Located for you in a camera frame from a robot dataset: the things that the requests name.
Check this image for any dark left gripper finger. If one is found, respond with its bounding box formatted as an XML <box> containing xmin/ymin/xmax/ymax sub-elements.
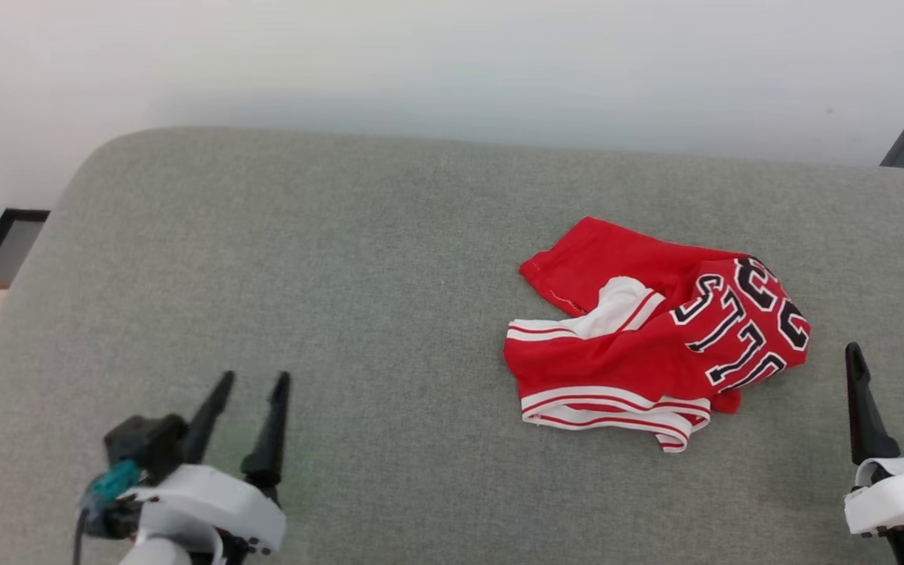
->
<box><xmin>184</xmin><ymin>370</ymin><xmax>235</xmax><ymax>465</ymax></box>
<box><xmin>241</xmin><ymin>370</ymin><xmax>293</xmax><ymax>490</ymax></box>

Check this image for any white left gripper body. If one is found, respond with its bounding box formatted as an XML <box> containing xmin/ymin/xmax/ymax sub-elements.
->
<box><xmin>118</xmin><ymin>463</ymin><xmax>289</xmax><ymax>565</ymax></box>

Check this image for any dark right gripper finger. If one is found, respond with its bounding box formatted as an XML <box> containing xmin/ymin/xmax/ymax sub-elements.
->
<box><xmin>845</xmin><ymin>341</ymin><xmax>901</xmax><ymax>466</ymax></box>

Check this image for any red white basketball jersey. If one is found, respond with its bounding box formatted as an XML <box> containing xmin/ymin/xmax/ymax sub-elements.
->
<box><xmin>503</xmin><ymin>217</ymin><xmax>811</xmax><ymax>454</ymax></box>

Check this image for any black framed panel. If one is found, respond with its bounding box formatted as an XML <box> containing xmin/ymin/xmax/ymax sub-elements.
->
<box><xmin>0</xmin><ymin>208</ymin><xmax>51</xmax><ymax>285</ymax></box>

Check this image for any teal cable connector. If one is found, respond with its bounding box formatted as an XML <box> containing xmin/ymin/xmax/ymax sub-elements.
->
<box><xmin>85</xmin><ymin>460</ymin><xmax>142</xmax><ymax>505</ymax></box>

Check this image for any black camera cable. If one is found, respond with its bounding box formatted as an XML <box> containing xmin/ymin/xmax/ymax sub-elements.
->
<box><xmin>71</xmin><ymin>504</ymin><xmax>93</xmax><ymax>565</ymax></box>

